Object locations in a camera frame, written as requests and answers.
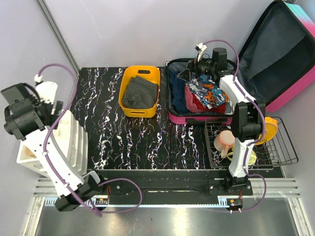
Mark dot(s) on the black marble pattern mat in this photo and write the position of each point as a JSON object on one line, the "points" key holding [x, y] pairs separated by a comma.
{"points": [[116, 141]]}

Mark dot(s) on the white compartment organizer box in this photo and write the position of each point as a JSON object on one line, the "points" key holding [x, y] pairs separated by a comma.
{"points": [[73, 142]]}

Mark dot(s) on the colourful patterned cloth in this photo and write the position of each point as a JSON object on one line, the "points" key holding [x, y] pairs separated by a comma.
{"points": [[207, 92]]}

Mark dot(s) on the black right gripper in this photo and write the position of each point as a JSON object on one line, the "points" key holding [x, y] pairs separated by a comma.
{"points": [[193, 67]]}

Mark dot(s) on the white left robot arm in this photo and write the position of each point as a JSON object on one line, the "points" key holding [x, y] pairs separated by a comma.
{"points": [[53, 142]]}

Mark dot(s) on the aluminium slotted rail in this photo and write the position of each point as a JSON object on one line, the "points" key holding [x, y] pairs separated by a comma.
{"points": [[210, 195]]}

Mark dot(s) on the grey polka dot cloth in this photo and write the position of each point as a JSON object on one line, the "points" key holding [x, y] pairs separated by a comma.
{"points": [[140, 94]]}

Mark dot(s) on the pink plastic cup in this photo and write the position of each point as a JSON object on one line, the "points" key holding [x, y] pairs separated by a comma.
{"points": [[223, 142]]}

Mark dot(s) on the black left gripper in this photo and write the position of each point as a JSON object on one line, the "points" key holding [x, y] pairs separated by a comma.
{"points": [[50, 118]]}

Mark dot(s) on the orange plastic basket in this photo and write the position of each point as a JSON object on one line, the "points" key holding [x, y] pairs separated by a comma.
{"points": [[149, 73]]}

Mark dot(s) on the yellow-green plastic cup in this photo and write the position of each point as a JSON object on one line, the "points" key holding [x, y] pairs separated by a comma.
{"points": [[252, 159]]}

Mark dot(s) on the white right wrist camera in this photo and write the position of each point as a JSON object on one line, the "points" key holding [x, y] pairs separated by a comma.
{"points": [[200, 50]]}

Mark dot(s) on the black wire dish rack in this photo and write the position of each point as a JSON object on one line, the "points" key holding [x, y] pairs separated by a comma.
{"points": [[277, 152]]}

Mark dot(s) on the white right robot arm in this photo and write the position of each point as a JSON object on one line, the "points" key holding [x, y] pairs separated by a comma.
{"points": [[248, 120]]}

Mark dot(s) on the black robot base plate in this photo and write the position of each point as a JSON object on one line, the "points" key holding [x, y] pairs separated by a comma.
{"points": [[165, 182]]}

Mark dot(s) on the navy blue garment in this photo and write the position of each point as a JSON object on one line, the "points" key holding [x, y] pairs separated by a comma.
{"points": [[177, 87]]}

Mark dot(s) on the pink ribbed garment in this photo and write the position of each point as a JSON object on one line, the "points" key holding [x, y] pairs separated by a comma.
{"points": [[191, 106]]}

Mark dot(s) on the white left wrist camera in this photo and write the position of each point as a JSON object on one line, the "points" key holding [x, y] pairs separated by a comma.
{"points": [[45, 89]]}

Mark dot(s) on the teal and pink kids suitcase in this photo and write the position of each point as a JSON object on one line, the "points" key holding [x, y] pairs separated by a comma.
{"points": [[277, 60]]}

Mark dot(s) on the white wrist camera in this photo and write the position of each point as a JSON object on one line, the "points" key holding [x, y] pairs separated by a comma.
{"points": [[45, 89], [200, 50]]}

